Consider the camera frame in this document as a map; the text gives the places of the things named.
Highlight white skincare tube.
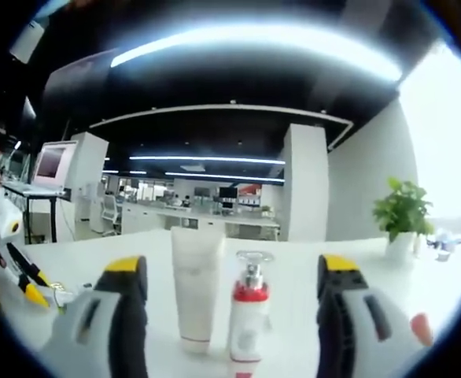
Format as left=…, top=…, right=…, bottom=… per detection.
left=170, top=227, right=223, bottom=354

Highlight person's right hand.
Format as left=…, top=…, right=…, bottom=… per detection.
left=410, top=313, right=434, bottom=348

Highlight black-legged standing desk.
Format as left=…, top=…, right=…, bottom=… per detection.
left=2, top=183, right=76, bottom=245

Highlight skincare bottle red collar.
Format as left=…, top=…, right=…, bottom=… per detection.
left=228, top=250, right=275, bottom=365

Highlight white office counter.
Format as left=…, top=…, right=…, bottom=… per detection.
left=120, top=204, right=282, bottom=241

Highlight long ceiling light strip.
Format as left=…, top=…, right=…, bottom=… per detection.
left=110, top=23, right=403, bottom=82

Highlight white mesh office chair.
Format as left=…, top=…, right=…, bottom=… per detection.
left=96, top=195, right=121, bottom=233

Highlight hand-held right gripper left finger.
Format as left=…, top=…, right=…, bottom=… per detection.
left=41, top=254, right=149, bottom=378

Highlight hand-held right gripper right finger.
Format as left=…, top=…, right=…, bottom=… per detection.
left=315, top=254, right=426, bottom=378

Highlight potted green plant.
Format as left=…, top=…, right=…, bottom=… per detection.
left=371, top=176, right=436, bottom=261

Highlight ceiling air conditioner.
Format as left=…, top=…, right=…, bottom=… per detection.
left=9, top=19, right=45, bottom=62

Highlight blue and white items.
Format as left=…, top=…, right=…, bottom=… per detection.
left=425, top=232, right=461, bottom=261

